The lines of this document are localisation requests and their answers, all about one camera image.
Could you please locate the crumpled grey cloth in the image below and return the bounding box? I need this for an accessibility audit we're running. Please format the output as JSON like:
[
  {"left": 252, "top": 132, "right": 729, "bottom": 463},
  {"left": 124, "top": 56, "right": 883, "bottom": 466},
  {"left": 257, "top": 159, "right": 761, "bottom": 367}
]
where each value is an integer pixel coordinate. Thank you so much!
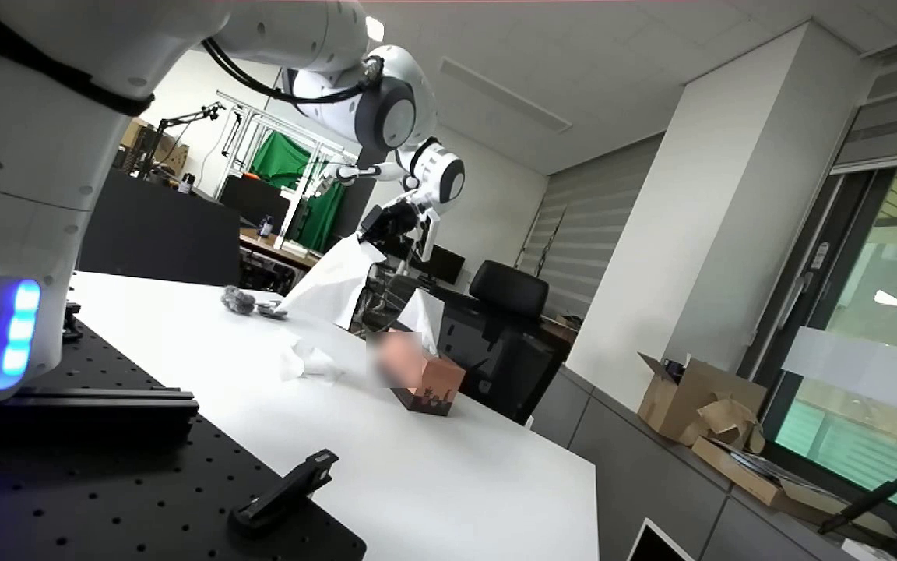
[{"left": 219, "top": 287, "right": 260, "bottom": 318}]

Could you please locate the black articulated boom stand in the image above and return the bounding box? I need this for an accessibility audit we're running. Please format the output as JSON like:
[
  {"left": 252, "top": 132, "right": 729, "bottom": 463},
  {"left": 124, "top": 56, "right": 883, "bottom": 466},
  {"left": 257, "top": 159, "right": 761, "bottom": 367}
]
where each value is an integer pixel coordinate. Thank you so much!
[{"left": 130, "top": 99, "right": 231, "bottom": 173}]

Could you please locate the large black monitor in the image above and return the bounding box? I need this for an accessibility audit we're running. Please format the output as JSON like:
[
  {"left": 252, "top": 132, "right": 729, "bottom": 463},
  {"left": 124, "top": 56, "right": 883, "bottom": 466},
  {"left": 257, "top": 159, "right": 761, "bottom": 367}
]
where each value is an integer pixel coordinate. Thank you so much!
[{"left": 222, "top": 170, "right": 293, "bottom": 235}]

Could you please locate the pink tissue box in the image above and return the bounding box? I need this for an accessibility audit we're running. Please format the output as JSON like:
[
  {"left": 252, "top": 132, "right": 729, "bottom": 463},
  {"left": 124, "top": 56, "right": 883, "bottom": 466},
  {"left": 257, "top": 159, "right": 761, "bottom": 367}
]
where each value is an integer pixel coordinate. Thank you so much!
[{"left": 370, "top": 327, "right": 469, "bottom": 416}]

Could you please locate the black perforated breadboard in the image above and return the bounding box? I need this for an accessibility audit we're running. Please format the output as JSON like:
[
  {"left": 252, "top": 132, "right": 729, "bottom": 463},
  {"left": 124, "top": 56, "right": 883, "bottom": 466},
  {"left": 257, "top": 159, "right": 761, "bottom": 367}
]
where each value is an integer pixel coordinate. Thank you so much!
[{"left": 0, "top": 306, "right": 367, "bottom": 561}]

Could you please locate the black partition panel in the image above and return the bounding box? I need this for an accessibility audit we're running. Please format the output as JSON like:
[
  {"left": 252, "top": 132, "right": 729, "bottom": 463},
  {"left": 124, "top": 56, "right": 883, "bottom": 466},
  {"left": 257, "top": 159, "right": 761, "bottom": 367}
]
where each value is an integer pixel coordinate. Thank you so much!
[{"left": 75, "top": 164, "right": 245, "bottom": 288}]

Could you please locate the small black monitor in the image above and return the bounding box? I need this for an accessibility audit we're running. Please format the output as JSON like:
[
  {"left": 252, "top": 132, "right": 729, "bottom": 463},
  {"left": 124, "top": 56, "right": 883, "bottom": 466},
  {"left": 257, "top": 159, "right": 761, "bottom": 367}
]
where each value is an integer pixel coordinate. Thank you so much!
[{"left": 420, "top": 242, "right": 467, "bottom": 288}]

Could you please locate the wooden desk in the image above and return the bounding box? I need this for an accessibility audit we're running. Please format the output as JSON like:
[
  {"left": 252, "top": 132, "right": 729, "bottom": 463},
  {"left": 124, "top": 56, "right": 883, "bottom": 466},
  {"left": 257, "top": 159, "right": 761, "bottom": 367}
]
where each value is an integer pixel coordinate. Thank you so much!
[{"left": 236, "top": 226, "right": 367, "bottom": 295}]

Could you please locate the white plastic bag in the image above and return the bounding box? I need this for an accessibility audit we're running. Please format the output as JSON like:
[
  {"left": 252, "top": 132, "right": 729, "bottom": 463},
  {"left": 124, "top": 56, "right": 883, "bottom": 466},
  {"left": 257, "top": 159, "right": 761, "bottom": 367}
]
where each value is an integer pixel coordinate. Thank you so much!
[{"left": 279, "top": 233, "right": 387, "bottom": 334}]

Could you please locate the black office chair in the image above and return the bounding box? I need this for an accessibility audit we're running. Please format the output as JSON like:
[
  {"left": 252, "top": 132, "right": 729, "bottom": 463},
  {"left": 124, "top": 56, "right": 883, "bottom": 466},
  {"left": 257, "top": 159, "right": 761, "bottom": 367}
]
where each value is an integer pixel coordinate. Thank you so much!
[{"left": 436, "top": 259, "right": 565, "bottom": 426}]

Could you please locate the flat cardboard piece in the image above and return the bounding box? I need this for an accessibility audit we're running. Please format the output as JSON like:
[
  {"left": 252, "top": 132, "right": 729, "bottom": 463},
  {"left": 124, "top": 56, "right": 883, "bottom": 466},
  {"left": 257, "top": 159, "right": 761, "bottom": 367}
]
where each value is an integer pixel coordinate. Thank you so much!
[{"left": 689, "top": 434, "right": 796, "bottom": 512}]

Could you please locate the grey low cabinet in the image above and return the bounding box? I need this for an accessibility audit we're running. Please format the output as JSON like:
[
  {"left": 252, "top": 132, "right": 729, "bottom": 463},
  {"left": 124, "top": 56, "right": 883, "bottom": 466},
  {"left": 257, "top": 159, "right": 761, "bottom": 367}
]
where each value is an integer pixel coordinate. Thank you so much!
[{"left": 525, "top": 364, "right": 855, "bottom": 561}]

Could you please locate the small cardboard box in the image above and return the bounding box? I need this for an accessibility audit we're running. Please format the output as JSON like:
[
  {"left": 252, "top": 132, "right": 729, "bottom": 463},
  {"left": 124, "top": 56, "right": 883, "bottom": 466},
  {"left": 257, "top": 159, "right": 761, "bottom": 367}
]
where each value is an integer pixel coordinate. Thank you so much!
[{"left": 694, "top": 395, "right": 761, "bottom": 450}]

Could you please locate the open cardboard box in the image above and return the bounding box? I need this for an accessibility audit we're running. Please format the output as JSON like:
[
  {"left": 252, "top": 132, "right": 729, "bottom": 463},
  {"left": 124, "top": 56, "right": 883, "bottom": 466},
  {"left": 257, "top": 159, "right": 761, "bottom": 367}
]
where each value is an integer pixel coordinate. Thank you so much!
[{"left": 636, "top": 352, "right": 768, "bottom": 448}]

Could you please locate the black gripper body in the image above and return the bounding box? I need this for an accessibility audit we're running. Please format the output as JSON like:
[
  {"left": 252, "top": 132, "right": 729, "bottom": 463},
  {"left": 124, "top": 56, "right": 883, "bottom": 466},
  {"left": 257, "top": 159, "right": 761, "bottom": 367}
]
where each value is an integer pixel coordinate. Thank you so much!
[{"left": 370, "top": 196, "right": 429, "bottom": 262}]

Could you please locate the green cloth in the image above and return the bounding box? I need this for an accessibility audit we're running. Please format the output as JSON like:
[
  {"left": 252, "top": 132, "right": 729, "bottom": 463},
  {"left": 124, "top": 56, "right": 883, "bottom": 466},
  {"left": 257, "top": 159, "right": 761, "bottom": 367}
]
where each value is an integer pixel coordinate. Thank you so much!
[{"left": 245, "top": 129, "right": 347, "bottom": 256}]

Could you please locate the black camera tripod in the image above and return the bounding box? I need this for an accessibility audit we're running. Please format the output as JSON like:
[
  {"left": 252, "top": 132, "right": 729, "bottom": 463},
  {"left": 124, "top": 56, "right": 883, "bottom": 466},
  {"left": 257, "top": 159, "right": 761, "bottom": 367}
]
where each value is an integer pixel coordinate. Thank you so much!
[{"left": 819, "top": 434, "right": 897, "bottom": 538}]

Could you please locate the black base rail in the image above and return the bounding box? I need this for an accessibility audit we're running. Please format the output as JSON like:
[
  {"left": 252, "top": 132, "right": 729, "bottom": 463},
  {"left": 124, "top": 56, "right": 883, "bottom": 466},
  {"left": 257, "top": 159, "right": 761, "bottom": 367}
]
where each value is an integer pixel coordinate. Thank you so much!
[{"left": 0, "top": 383, "right": 203, "bottom": 450}]

